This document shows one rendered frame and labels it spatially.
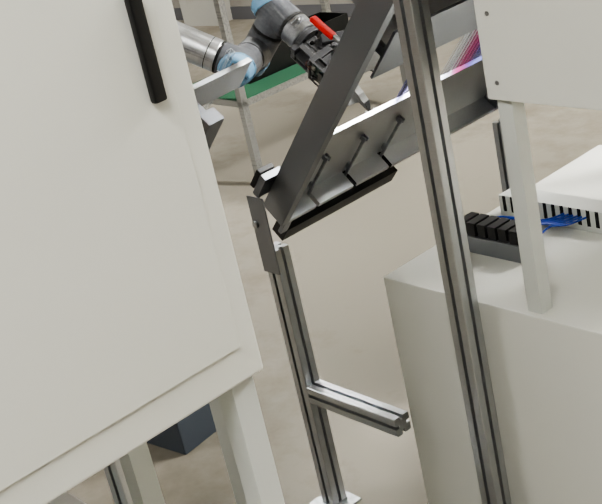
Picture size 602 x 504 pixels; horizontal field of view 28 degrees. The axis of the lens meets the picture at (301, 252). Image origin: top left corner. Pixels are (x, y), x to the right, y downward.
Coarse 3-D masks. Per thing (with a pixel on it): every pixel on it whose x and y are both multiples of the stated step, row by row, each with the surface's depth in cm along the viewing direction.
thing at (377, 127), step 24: (456, 72) 260; (480, 72) 270; (408, 96) 251; (456, 96) 272; (480, 96) 284; (360, 120) 243; (384, 120) 253; (408, 120) 263; (336, 144) 244; (336, 168) 256
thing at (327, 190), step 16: (464, 112) 281; (480, 112) 283; (400, 144) 270; (416, 144) 271; (368, 160) 264; (384, 160) 267; (400, 160) 267; (336, 176) 259; (352, 176) 260; (368, 176) 261; (304, 192) 254; (320, 192) 255; (336, 192) 256; (304, 208) 251
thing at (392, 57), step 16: (432, 0) 220; (448, 0) 225; (464, 0) 220; (432, 16) 215; (448, 16) 220; (464, 16) 225; (384, 32) 216; (448, 32) 226; (464, 32) 232; (384, 48) 214; (400, 48) 216; (368, 64) 223; (384, 64) 217; (400, 64) 222
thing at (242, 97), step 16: (320, 0) 536; (224, 16) 448; (224, 32) 449; (272, 80) 477; (288, 80) 474; (224, 96) 470; (240, 96) 459; (256, 96) 464; (240, 112) 463; (256, 144) 468; (256, 160) 470
